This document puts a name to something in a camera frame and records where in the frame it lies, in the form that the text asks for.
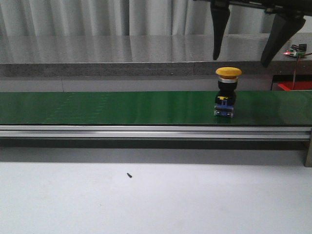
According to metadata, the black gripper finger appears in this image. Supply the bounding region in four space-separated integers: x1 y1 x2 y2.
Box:
210 0 230 60
261 14 306 67

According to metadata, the grey conveyor support leg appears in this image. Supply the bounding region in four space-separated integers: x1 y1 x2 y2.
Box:
303 132 312 168

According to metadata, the red plastic bin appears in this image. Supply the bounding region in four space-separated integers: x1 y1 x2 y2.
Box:
277 81 312 91

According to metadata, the green conveyor belt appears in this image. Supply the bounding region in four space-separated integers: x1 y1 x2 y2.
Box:
0 90 312 126

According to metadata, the thin sensor cable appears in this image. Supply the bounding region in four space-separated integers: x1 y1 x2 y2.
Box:
291 52 312 91

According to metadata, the grey curtain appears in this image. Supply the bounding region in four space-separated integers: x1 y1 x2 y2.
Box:
0 0 300 37

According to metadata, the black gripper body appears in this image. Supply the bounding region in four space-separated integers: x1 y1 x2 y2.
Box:
207 0 312 16

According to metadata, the grey stone back bench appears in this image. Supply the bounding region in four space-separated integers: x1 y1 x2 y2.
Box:
0 33 312 77

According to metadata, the aluminium conveyor side rail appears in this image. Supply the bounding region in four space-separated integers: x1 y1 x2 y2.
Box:
0 125 312 140

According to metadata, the small green circuit board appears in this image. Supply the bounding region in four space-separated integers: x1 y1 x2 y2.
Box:
283 43 308 58

